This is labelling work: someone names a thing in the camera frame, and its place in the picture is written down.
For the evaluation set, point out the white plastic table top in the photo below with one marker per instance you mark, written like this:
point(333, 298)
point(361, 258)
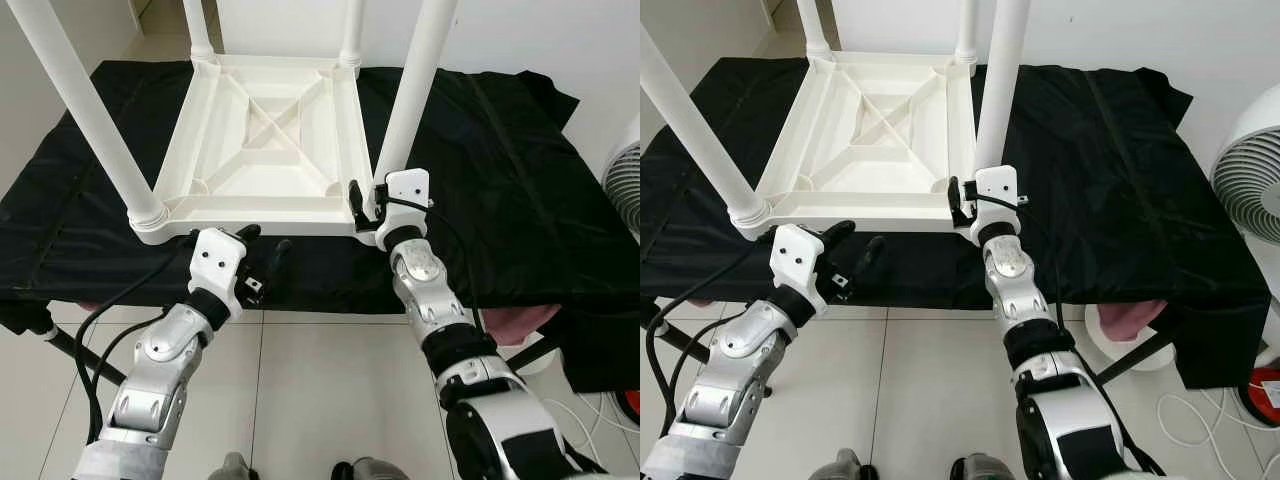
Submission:
point(300, 170)
point(900, 170)

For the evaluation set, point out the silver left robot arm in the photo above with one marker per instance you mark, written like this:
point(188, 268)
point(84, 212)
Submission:
point(160, 350)
point(745, 345)

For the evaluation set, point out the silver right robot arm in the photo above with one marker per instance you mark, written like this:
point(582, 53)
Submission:
point(425, 290)
point(1015, 285)

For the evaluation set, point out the black cloth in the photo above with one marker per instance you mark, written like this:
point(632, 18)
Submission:
point(520, 200)
point(1120, 200)

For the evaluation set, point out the pink plastic stool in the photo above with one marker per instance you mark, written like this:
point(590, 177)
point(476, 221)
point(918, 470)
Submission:
point(515, 322)
point(1125, 320)

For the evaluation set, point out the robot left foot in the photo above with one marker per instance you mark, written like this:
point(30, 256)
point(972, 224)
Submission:
point(232, 468)
point(845, 466)

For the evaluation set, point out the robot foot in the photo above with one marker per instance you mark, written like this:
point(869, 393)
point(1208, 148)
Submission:
point(988, 468)
point(232, 468)
point(370, 470)
point(845, 466)

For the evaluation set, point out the white round fan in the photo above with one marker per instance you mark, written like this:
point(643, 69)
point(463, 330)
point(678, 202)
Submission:
point(625, 190)
point(1250, 180)

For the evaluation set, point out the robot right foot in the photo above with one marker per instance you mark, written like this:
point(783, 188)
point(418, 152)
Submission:
point(988, 468)
point(370, 470)

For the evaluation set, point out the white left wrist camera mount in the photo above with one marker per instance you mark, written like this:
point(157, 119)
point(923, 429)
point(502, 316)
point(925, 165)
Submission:
point(215, 255)
point(798, 250)

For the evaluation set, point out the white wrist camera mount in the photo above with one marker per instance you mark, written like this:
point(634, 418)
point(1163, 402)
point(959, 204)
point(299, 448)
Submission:
point(1000, 182)
point(410, 185)
point(215, 255)
point(798, 250)

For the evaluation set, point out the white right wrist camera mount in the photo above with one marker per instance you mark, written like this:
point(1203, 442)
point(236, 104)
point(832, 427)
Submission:
point(1000, 182)
point(410, 185)

